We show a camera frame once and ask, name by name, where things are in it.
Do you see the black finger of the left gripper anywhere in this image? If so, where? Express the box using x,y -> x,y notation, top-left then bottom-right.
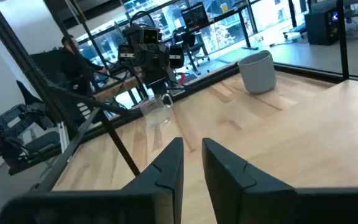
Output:
117,43 -> 135,67
168,44 -> 185,70

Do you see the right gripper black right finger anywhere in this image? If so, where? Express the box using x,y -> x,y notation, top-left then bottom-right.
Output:
201,138 -> 358,224

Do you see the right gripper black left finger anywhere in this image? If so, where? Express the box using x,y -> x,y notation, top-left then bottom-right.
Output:
0,137 -> 185,224

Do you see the clear glass mug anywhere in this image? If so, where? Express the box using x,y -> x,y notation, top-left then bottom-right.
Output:
139,93 -> 174,129

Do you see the grey ceramic cup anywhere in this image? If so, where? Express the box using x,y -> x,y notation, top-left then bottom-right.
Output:
237,50 -> 277,95

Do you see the black office chair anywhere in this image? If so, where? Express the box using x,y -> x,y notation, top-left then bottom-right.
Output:
173,29 -> 211,72

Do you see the wooden background desk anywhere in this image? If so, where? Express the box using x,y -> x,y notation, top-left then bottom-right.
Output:
93,73 -> 145,102

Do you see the black computer monitor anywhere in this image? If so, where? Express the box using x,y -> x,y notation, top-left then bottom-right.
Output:
180,2 -> 210,32

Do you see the person in dark seated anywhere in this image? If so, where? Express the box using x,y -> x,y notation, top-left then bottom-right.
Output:
57,34 -> 110,96

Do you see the black computer tower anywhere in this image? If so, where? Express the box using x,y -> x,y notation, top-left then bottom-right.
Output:
304,7 -> 341,46

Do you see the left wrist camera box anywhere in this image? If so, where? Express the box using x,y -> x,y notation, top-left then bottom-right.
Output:
131,24 -> 163,47

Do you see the black rig frame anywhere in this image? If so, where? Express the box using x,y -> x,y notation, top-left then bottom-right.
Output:
0,0 -> 358,138

